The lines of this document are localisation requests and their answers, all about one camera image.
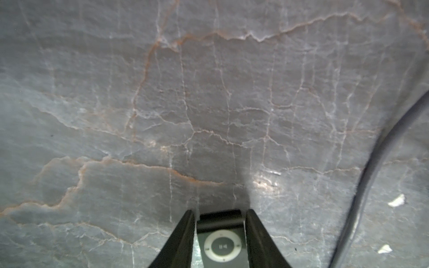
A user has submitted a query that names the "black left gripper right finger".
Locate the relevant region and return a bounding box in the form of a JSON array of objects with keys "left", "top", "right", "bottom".
[{"left": 245, "top": 209, "right": 291, "bottom": 268}]

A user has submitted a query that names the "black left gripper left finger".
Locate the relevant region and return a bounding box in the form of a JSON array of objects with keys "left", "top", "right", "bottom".
[{"left": 149, "top": 210, "right": 196, "bottom": 268}]

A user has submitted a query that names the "black mp3 player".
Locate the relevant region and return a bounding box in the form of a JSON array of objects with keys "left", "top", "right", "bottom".
[{"left": 196, "top": 209, "right": 249, "bottom": 268}]

